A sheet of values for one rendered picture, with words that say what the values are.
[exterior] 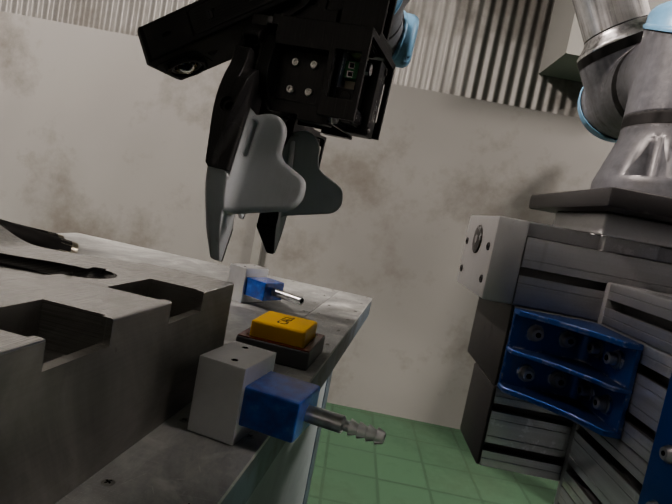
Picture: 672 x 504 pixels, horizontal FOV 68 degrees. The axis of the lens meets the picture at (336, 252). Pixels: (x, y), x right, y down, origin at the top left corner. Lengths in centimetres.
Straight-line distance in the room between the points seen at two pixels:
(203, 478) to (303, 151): 22
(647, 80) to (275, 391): 53
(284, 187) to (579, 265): 37
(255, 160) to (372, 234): 215
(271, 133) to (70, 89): 260
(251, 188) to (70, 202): 255
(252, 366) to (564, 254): 36
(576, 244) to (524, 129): 202
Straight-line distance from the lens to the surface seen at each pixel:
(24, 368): 25
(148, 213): 265
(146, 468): 33
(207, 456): 35
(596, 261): 59
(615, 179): 64
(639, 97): 68
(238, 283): 78
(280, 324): 54
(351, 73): 31
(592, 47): 81
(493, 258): 55
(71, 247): 94
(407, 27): 76
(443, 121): 251
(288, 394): 35
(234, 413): 35
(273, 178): 29
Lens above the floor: 97
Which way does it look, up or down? 5 degrees down
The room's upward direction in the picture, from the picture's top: 11 degrees clockwise
